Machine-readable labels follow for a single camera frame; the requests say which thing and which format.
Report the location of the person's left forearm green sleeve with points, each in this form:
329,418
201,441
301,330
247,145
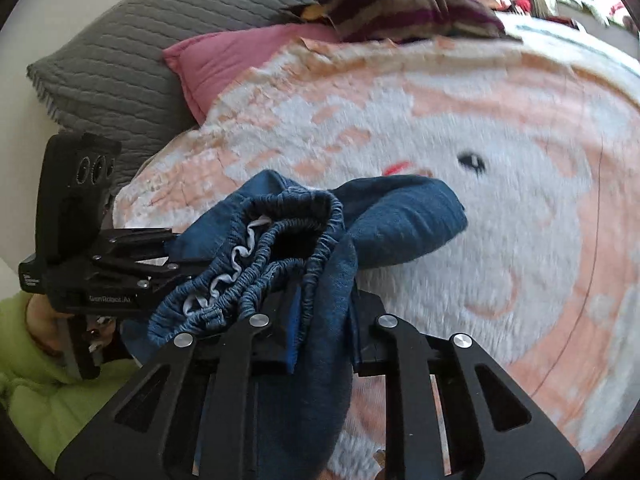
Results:
25,360

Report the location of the purple striped cloth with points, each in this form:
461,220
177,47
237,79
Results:
400,5

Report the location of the person's left hand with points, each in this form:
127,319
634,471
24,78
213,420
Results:
44,330

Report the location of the blue pants with lace trim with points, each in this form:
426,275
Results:
400,220

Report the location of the grey quilted pillow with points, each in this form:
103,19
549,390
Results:
175,20

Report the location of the pink pillow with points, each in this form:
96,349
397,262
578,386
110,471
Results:
225,65

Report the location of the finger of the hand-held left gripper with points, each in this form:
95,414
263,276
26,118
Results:
160,272
135,240

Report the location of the pale bed sheet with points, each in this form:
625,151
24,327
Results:
575,40

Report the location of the black yellow cloth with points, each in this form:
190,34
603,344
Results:
310,12

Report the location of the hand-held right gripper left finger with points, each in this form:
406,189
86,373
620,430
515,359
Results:
235,375

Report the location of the peach printed blanket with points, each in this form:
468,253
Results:
475,260

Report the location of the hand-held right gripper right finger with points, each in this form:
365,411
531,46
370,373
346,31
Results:
400,360

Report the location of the clutter on windowsill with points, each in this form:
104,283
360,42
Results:
585,0

